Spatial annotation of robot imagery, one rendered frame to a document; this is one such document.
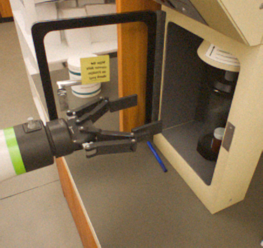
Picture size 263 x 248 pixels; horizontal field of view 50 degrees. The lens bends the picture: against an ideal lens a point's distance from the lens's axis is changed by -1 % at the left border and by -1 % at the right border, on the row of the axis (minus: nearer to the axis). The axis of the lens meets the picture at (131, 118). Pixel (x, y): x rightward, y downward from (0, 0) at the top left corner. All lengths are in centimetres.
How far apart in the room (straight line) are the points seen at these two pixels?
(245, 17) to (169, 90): 42
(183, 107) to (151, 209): 33
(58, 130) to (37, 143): 5
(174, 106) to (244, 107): 34
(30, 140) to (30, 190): 163
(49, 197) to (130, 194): 130
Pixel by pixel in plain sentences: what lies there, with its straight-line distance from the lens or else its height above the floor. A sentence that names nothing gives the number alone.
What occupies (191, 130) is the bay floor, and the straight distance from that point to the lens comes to 93.
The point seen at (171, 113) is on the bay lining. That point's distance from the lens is 89.
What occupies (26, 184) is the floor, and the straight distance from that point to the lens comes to 220.
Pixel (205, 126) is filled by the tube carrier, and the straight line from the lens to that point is 79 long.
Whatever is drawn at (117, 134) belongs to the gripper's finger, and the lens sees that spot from 56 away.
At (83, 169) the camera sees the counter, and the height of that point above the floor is 94.
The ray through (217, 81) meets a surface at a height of 125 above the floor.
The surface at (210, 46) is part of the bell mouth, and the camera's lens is 66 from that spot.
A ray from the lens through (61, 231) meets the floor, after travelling 191.
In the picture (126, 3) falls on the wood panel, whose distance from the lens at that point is 77.
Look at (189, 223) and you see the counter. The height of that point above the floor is 94.
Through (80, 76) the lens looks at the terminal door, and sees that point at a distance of 75.
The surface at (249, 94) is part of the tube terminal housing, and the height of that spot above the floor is 131.
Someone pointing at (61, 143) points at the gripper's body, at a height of 124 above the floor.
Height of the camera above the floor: 159
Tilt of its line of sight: 37 degrees down
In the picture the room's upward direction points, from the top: straight up
